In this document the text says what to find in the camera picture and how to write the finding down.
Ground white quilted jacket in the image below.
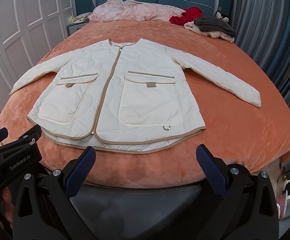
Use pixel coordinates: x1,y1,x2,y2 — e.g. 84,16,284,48
13,39,262,154

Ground person's left hand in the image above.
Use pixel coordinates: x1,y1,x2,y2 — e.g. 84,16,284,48
2,187,14,226

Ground blue bedside table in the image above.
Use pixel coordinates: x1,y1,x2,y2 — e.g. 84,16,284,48
67,21,89,36

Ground white panelled wardrobe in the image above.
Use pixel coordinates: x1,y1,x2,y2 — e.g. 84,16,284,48
0,0,76,113

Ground items on bedside table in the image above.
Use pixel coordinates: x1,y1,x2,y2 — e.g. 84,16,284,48
69,12,92,25

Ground pink floral quilt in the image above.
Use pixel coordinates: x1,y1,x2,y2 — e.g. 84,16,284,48
88,0,185,22

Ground dark grey knit garment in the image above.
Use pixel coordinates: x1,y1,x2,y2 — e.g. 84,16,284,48
193,16,236,38

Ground cream fleece garment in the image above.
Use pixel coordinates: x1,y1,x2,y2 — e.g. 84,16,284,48
184,21,234,43

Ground grey pleated curtain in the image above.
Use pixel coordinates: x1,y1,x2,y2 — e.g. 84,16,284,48
230,0,290,172

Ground plush toy by headboard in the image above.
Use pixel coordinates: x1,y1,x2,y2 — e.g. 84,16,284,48
216,11,229,23

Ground red garment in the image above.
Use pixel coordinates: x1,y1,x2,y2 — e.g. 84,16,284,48
169,7,204,26

